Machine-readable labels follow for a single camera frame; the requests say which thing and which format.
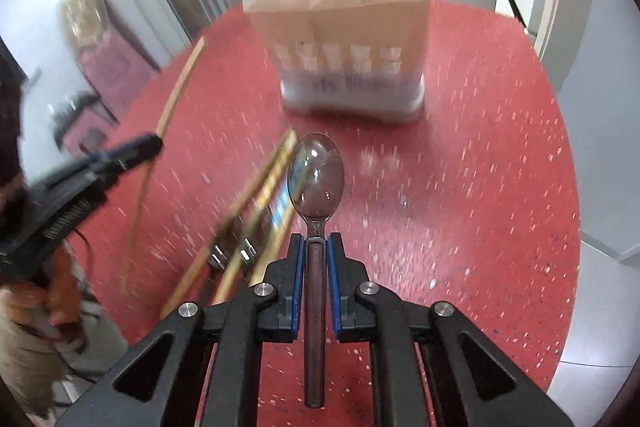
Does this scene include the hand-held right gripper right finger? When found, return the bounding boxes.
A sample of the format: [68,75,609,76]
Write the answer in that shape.
[327,233,576,427]

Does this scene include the person's beige trousers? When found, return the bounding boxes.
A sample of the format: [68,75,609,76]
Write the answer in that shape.
[0,292,128,415]

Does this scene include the maroon cloth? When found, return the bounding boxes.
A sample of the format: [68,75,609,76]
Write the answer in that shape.
[75,24,158,120]

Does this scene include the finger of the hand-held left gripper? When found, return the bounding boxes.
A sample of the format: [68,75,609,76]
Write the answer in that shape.
[82,133,165,178]

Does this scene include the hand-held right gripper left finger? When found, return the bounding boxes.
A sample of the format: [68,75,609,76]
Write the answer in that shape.
[54,234,307,427]

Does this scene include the beige plastic utensil holder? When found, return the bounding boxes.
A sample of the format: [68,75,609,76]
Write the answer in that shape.
[242,0,435,125]

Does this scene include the patterned bamboo chopstick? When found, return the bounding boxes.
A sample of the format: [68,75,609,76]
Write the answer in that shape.
[160,129,296,318]
[212,139,301,305]
[247,187,296,288]
[122,38,207,295]

